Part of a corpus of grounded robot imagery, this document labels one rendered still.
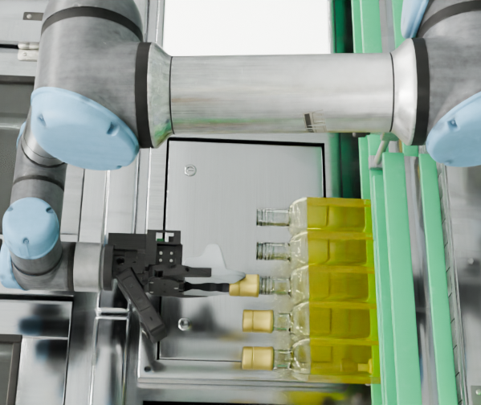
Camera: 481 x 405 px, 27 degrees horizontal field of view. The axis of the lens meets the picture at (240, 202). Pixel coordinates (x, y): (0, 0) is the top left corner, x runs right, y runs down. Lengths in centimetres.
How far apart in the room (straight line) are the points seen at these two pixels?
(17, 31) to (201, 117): 93
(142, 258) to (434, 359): 46
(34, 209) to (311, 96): 51
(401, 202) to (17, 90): 78
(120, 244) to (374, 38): 56
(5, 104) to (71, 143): 82
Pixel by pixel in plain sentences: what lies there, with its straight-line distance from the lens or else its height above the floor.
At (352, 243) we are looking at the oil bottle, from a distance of 156.
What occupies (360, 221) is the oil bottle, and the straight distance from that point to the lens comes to 158.
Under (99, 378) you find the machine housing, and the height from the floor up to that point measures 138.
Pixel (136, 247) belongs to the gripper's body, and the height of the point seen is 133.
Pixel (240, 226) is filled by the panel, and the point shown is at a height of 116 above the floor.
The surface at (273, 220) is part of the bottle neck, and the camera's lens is 158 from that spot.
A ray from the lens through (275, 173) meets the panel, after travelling 177.
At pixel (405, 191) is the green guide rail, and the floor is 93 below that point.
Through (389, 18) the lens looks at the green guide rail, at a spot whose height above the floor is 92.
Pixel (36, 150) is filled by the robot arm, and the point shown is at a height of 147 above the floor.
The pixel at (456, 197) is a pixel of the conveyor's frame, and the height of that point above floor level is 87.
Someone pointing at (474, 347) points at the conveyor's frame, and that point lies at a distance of 140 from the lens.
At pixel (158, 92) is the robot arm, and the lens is 106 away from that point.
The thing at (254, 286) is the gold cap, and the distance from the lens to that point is 152.
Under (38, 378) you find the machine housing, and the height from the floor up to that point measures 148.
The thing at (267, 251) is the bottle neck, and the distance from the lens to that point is 155.
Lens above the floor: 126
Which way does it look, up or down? 3 degrees down
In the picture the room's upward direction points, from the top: 88 degrees counter-clockwise
